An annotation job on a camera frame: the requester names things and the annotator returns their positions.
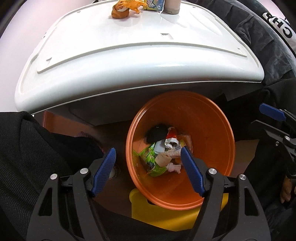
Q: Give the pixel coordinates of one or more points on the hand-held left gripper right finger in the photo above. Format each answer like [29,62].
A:
[193,172]

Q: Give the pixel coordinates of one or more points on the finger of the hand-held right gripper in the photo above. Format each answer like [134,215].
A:
[270,129]
[271,111]

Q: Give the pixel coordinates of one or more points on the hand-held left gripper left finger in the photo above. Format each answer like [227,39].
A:
[104,173]

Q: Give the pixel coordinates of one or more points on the white wrapper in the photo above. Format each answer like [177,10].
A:
[171,163]

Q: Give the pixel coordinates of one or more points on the orange plastic bin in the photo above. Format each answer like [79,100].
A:
[208,139]

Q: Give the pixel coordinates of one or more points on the green snack bag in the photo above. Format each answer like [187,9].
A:
[150,162]

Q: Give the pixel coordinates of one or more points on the black cloth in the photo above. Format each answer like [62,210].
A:
[157,133]

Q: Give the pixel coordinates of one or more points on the person's right hand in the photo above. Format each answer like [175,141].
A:
[286,190]

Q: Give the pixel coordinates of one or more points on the yellow plastic container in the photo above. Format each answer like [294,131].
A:
[161,220]

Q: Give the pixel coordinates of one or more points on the white storage box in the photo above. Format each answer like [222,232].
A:
[97,112]

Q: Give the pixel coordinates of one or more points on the black jacket with white print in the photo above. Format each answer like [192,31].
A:
[254,9]

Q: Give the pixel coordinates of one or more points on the white plastic storage box lid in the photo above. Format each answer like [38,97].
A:
[115,58]

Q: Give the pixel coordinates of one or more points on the beige paper cup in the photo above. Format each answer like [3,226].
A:
[172,5]

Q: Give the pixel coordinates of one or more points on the blue printed carton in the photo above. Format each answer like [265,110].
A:
[152,3]

